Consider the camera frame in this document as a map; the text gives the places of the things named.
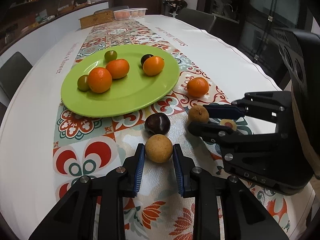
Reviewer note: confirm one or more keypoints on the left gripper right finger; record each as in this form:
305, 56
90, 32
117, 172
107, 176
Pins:
195, 182

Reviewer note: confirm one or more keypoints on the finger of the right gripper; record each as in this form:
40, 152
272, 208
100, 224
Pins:
235, 110
210, 132

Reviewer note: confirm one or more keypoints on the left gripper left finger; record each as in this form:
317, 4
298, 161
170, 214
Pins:
122, 182

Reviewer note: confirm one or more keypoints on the tan longan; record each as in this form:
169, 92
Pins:
158, 148
198, 113

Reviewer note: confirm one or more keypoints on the orange mandarin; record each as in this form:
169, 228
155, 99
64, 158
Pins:
118, 68
197, 87

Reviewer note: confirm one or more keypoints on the dark plum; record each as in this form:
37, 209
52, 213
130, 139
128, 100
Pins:
144, 58
157, 123

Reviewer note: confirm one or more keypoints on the oval orange kumquat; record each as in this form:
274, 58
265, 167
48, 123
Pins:
153, 65

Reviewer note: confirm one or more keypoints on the round orange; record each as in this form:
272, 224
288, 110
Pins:
99, 80

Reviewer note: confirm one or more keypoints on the green tomato fruit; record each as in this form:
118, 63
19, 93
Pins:
82, 83

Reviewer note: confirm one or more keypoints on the patterned table runner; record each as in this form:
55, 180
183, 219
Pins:
91, 147

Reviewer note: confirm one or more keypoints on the grey chair right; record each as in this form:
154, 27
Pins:
198, 19

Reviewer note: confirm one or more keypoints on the grey chair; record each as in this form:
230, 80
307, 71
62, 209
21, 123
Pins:
198, 19
13, 72

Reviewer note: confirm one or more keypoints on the green plate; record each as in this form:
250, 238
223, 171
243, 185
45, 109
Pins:
131, 93

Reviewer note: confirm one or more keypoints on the orange mandarin on plate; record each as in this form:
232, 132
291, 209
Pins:
118, 68

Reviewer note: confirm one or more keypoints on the small green fruit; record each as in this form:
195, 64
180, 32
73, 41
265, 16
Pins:
110, 55

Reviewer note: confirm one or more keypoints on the clear plastic fruit tray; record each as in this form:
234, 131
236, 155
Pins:
127, 14

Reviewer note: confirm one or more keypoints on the grey chair far left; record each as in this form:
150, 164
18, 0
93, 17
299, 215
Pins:
13, 72

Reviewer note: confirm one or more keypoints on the grey chair far end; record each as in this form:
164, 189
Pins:
112, 9

